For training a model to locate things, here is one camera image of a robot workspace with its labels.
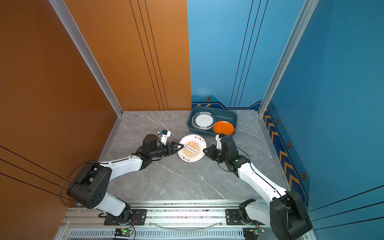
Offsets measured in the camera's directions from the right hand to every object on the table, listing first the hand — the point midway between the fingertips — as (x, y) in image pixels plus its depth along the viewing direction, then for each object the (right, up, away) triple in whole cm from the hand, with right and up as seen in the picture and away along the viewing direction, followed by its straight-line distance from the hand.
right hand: (201, 150), depth 81 cm
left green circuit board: (-38, -37, -10) cm, 54 cm away
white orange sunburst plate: (-5, -1, +2) cm, 5 cm away
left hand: (-11, +2, +3) cm, 12 cm away
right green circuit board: (+24, -37, -11) cm, 45 cm away
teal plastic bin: (+16, +23, +36) cm, 46 cm away
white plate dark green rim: (+2, +17, +28) cm, 33 cm away
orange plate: (+16, +13, +25) cm, 32 cm away
